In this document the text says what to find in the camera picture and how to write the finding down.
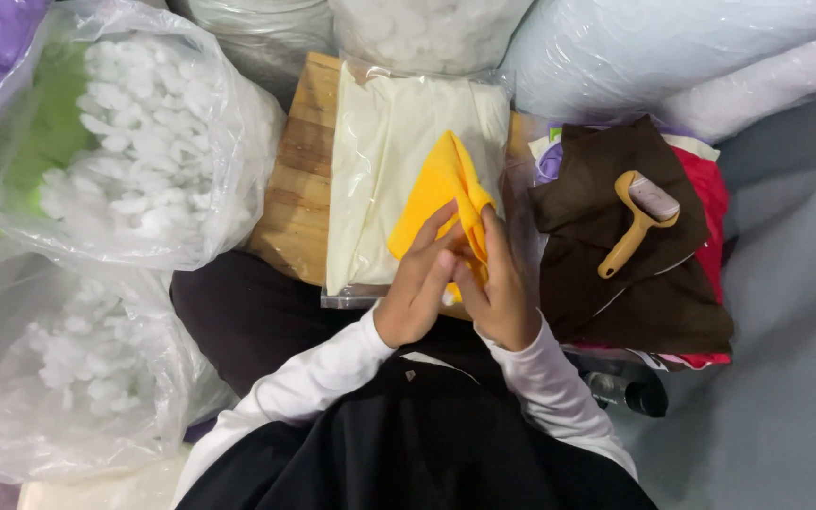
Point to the person's left hand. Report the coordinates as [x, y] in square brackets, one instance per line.
[415, 297]

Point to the person's right hand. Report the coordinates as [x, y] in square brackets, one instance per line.
[504, 297]

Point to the person's right fingers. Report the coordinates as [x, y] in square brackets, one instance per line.
[491, 241]

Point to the yellow fabric piece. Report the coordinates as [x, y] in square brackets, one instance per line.
[447, 195]

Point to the purple fabric piece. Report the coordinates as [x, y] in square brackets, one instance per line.
[548, 161]

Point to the clear bag of cream fabric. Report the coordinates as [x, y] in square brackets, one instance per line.
[387, 177]

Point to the brown fabric piece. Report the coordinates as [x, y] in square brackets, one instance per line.
[620, 283]

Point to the yellow lint roller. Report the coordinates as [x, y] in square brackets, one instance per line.
[638, 219]

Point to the black stool leg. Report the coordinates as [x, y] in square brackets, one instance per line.
[627, 389]

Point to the red fabric piece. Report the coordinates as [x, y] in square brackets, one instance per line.
[707, 212]

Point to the clear bag of white stuffing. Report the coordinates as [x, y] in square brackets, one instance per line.
[68, 368]
[429, 32]
[146, 134]

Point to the person's black clothing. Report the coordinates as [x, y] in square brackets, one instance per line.
[394, 439]

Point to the large pale blue plastic-wrapped roll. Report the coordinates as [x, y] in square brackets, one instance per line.
[634, 49]

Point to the white plastic-wrapped roll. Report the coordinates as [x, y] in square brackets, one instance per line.
[762, 92]

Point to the clear plastic bag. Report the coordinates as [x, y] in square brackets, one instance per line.
[259, 35]

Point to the green fabric piece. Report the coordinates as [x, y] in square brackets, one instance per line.
[43, 134]

